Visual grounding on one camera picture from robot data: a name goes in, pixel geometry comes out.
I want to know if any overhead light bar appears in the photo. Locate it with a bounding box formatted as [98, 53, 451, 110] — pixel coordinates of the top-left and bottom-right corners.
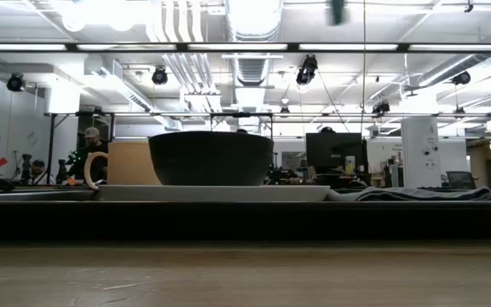
[0, 41, 491, 55]

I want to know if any black ceiling spotlight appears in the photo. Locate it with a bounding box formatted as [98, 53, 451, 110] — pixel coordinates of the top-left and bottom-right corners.
[450, 70, 472, 87]
[371, 100, 391, 116]
[5, 72, 27, 94]
[150, 66, 170, 86]
[295, 54, 319, 86]

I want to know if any silver ventilation duct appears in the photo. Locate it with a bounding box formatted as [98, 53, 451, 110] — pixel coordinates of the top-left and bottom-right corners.
[223, 0, 285, 129]

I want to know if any grey cloth napkin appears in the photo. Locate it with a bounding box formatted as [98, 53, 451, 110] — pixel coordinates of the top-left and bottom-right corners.
[326, 186, 491, 202]

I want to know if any light orange mug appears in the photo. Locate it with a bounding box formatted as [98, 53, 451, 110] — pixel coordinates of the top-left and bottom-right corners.
[84, 141, 161, 192]

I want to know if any person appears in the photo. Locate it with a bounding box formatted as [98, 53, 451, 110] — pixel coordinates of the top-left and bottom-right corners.
[74, 126, 110, 184]
[27, 159, 55, 185]

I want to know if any black bowl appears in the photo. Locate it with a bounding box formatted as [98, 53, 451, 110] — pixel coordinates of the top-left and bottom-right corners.
[147, 130, 275, 187]

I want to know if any black background gantry frame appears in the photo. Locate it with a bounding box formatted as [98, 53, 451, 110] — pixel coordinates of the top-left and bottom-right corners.
[43, 110, 277, 185]

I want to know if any black plastic serving tray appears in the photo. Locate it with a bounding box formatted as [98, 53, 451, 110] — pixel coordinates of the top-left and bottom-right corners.
[0, 187, 491, 240]

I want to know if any white round plate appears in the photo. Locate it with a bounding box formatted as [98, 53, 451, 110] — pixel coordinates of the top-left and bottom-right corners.
[95, 183, 332, 203]

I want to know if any black desktop monitor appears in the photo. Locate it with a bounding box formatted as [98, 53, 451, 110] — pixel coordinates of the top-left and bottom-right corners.
[305, 131, 369, 175]

